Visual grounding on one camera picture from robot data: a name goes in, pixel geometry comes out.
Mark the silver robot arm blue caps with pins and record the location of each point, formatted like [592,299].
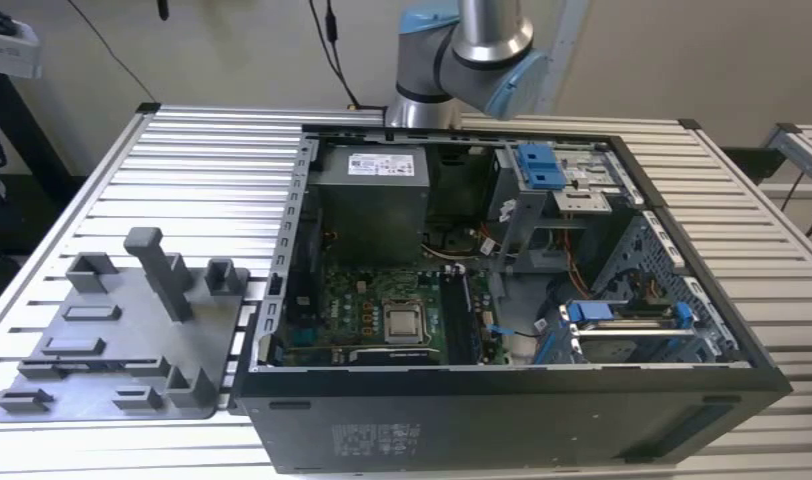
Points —
[487,30]

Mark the black RAM slot bank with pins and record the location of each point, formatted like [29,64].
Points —
[455,320]

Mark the black desk leg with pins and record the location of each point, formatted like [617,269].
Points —
[40,135]

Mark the black table corner cap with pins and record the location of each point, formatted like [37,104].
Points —
[149,107]
[691,124]

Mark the black hanging tool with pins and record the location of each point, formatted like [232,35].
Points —
[162,9]

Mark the grey plastic parts rack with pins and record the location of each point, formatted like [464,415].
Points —
[113,320]

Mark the grey power supply unit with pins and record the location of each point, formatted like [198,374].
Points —
[369,220]

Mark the teal board connector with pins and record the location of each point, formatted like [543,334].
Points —
[303,336]

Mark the green motherboard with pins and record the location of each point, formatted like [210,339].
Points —
[347,295]

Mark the CPU socket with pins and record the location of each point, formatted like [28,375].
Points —
[407,302]

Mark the silver CPU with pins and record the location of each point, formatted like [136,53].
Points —
[407,326]

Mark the black graphics card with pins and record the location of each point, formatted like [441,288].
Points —
[393,356]

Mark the blue drive latch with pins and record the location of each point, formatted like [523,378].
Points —
[540,165]

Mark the metal drive cage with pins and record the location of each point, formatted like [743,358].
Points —
[580,202]

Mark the black PC case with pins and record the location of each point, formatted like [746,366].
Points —
[447,430]

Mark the blue disk carrier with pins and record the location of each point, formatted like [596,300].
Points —
[593,311]

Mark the silver hard disk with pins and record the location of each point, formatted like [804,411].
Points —
[620,345]

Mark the metal disk bay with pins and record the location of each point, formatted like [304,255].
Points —
[703,345]

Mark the black box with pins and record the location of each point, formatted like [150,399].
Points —
[754,162]

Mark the aluminium side table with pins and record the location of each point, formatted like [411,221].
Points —
[800,145]

